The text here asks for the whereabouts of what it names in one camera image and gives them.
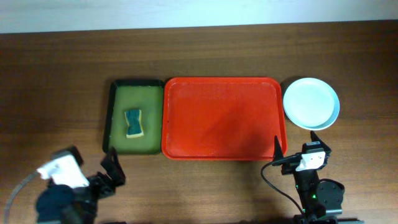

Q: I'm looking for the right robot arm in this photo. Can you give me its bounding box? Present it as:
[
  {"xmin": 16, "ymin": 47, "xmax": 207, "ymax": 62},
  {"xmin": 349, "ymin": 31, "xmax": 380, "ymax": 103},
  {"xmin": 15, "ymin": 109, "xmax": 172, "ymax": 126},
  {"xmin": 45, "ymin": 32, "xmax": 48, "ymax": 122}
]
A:
[{"xmin": 261, "ymin": 131, "xmax": 363, "ymax": 223}]

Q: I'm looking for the green yellow sponge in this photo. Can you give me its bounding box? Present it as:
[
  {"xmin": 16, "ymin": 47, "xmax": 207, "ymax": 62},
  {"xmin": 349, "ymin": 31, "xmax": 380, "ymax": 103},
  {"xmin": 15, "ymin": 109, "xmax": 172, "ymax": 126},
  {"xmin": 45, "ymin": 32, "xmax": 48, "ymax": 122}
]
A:
[{"xmin": 124, "ymin": 109, "xmax": 144, "ymax": 138}]

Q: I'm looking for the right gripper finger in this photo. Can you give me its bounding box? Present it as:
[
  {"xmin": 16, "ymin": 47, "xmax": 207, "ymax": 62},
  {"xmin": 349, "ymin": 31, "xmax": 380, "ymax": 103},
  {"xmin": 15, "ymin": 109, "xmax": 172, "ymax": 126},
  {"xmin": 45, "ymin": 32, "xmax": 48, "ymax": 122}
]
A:
[
  {"xmin": 310, "ymin": 131, "xmax": 329, "ymax": 149},
  {"xmin": 272, "ymin": 136, "xmax": 284, "ymax": 162}
]

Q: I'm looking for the red plastic tray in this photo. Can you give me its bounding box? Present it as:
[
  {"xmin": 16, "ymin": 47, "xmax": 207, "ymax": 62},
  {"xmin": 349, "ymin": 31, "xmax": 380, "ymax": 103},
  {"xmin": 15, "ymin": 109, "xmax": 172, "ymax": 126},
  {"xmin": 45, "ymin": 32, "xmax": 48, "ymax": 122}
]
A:
[{"xmin": 162, "ymin": 77, "xmax": 288, "ymax": 161}]

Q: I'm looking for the light blue plate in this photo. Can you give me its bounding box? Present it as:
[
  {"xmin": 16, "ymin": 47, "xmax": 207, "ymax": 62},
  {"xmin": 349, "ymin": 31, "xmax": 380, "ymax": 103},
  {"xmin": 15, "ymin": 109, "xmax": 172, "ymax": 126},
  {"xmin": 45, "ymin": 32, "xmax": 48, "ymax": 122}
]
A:
[{"xmin": 282, "ymin": 78, "xmax": 340, "ymax": 131}]

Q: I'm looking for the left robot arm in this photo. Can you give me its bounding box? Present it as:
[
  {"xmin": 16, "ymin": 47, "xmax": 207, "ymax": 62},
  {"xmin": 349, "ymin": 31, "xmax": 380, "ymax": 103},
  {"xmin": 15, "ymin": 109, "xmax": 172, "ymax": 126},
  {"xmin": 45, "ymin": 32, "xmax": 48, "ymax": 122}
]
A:
[{"xmin": 35, "ymin": 146, "xmax": 126, "ymax": 223}]

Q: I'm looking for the black tray with green liquid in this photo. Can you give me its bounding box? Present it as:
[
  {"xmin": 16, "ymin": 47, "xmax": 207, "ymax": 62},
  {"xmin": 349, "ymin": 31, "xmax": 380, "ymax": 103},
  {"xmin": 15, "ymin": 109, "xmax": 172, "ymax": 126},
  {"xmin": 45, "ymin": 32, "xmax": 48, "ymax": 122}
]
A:
[{"xmin": 102, "ymin": 79, "xmax": 164, "ymax": 154}]

